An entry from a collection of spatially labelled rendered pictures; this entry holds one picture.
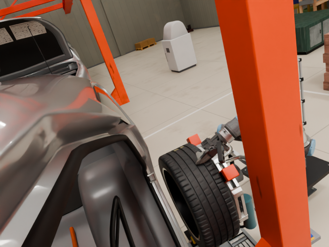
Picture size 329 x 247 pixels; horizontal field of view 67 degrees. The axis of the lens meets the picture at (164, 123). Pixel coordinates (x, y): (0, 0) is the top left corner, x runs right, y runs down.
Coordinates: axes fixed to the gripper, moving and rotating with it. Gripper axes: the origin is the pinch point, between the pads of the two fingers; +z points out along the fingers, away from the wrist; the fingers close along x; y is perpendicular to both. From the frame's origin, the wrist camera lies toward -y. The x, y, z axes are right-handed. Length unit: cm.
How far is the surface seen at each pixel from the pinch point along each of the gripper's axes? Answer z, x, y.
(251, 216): 2, -57, -25
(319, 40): -331, -434, 283
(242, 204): -2.3, -26.7, -24.1
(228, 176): -8.5, -6.0, -14.6
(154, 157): 83, -176, 156
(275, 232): -10, 0, -50
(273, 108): -40, 47, -29
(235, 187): -6.5, -17.2, -17.3
